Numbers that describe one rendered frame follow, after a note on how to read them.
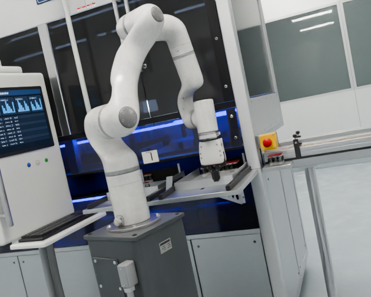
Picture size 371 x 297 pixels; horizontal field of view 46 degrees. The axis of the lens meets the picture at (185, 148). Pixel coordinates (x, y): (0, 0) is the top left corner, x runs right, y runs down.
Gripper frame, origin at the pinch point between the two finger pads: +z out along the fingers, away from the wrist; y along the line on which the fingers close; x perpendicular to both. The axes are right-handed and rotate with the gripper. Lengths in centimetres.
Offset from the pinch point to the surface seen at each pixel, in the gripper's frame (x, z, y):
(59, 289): -11, 50, 97
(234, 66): -26, -45, -9
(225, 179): -1.6, 2.0, -3.4
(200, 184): -1.6, 2.9, 7.8
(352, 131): -41, -7, -54
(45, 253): -5, 28, 97
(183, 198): 12.3, 5.2, 10.8
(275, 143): -26.9, -7.5, -21.8
